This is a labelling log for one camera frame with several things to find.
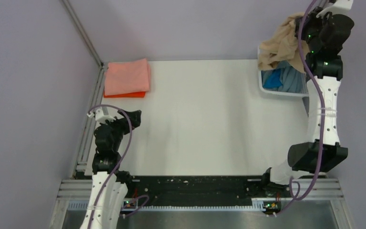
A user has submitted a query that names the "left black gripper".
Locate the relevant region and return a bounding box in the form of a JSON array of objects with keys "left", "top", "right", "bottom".
[{"left": 100, "top": 109, "right": 141, "bottom": 151}]

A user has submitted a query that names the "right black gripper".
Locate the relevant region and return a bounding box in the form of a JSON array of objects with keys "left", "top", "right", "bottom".
[{"left": 291, "top": 7, "right": 331, "bottom": 52}]

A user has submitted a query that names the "beige t shirt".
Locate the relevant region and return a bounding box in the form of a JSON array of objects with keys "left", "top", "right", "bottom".
[{"left": 258, "top": 12, "right": 305, "bottom": 73}]

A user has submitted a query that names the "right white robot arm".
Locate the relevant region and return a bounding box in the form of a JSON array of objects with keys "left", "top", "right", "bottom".
[{"left": 260, "top": 7, "right": 354, "bottom": 197}]

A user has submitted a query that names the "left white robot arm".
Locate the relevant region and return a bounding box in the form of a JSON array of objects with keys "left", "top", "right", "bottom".
[{"left": 80, "top": 107, "right": 142, "bottom": 229}]

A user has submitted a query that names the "folded orange t shirt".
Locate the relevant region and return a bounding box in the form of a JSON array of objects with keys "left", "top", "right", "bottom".
[{"left": 103, "top": 92, "right": 146, "bottom": 98}]

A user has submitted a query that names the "light blue t shirt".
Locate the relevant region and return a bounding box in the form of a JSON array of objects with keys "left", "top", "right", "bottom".
[{"left": 261, "top": 61, "right": 305, "bottom": 94}]

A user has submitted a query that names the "folded pink t shirt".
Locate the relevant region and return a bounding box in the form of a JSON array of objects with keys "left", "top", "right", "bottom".
[{"left": 104, "top": 58, "right": 151, "bottom": 94}]

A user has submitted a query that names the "bright blue t shirt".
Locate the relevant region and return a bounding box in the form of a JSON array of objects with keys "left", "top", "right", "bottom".
[{"left": 262, "top": 69, "right": 283, "bottom": 89}]

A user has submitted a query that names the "white plastic basket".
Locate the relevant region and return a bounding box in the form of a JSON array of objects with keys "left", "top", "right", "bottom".
[{"left": 258, "top": 61, "right": 308, "bottom": 98}]

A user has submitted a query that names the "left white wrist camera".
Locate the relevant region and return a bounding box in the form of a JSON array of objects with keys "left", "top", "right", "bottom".
[{"left": 87, "top": 107, "right": 116, "bottom": 124}]

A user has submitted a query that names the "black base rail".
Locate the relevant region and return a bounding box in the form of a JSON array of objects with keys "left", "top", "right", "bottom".
[{"left": 104, "top": 176, "right": 293, "bottom": 208}]

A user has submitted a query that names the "left aluminium frame post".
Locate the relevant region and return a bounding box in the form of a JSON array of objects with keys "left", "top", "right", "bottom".
[{"left": 61, "top": 0, "right": 104, "bottom": 67}]

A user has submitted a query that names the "white slotted cable duct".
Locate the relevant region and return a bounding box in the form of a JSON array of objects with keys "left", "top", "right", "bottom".
[{"left": 68, "top": 200, "right": 266, "bottom": 212}]

